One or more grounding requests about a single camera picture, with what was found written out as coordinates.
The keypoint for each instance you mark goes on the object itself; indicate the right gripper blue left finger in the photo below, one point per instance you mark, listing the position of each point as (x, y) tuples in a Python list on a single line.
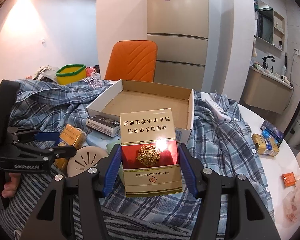
[(108, 168)]

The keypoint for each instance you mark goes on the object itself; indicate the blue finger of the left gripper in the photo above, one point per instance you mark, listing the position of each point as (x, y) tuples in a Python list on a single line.
[(31, 134), (55, 152)]

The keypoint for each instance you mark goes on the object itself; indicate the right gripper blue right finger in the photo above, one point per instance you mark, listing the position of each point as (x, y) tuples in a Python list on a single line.
[(191, 168)]

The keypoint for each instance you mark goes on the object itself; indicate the round beige air freshener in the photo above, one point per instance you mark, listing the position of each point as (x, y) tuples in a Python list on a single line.
[(85, 158)]

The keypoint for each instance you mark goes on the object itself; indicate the red gold cigarette pack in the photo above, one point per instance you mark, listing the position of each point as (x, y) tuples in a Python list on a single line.
[(149, 154)]

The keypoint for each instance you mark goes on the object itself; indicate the black cigarette pack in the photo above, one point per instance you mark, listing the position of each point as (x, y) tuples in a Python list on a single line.
[(104, 125)]

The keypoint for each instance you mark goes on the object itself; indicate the light green notepad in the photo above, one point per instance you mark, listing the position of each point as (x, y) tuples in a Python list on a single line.
[(110, 146)]

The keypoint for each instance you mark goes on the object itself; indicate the light blue tissue pack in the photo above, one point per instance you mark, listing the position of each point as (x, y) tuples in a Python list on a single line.
[(100, 140)]

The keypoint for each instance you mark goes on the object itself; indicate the person's left hand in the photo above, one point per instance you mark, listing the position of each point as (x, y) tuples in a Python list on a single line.
[(10, 188)]

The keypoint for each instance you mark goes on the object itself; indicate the blue plaid shirt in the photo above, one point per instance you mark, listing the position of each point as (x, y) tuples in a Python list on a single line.
[(226, 148)]

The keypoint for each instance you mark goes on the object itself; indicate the grey striped towel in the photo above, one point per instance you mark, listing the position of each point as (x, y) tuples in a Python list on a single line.
[(162, 217)]

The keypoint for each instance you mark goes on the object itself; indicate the white remote control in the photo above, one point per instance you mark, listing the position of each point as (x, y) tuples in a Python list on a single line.
[(217, 110)]

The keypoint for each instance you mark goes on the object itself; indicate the beige cloth pile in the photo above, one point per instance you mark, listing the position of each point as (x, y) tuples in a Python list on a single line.
[(46, 74)]

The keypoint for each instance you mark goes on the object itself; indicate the yellow bin green rim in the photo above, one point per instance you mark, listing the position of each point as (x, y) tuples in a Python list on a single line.
[(71, 73)]

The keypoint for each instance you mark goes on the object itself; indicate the open cardboard box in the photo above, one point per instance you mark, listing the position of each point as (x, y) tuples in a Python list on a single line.
[(126, 96)]

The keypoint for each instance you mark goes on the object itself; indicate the gold blue pack on table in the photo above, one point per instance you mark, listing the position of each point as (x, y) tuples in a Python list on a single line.
[(265, 146)]

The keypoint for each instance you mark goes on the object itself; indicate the dark blue box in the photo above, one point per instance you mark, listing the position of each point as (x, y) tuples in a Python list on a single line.
[(271, 131)]

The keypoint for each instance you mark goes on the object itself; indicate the small orange box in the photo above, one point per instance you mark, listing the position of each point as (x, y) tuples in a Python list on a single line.
[(289, 179)]

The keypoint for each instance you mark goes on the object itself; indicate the beige bathroom vanity cabinet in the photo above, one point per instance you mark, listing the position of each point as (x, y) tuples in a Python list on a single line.
[(265, 91)]

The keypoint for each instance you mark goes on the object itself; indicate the red white plastic bag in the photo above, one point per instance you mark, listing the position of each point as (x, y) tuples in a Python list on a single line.
[(291, 204)]

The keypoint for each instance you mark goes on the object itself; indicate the orange chair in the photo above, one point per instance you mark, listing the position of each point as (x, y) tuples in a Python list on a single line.
[(132, 60)]

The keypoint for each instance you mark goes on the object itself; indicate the black faucet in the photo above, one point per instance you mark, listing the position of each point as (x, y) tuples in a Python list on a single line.
[(265, 63)]

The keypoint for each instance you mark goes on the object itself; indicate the white hair dryer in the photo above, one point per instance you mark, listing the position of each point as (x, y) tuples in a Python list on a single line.
[(286, 80)]

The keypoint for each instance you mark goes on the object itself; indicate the mirror cabinet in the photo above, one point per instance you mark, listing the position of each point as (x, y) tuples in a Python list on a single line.
[(270, 25)]

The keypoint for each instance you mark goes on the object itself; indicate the beige refrigerator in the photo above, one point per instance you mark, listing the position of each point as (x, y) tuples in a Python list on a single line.
[(180, 29)]

